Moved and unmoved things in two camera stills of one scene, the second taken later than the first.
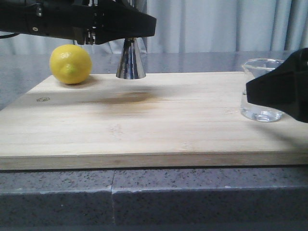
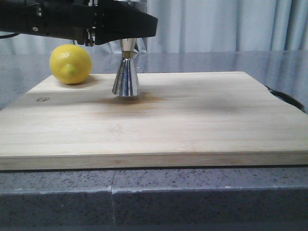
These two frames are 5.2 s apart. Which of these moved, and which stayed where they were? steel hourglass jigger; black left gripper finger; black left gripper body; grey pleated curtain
Moved: steel hourglass jigger
Stayed: grey pleated curtain; black left gripper finger; black left gripper body
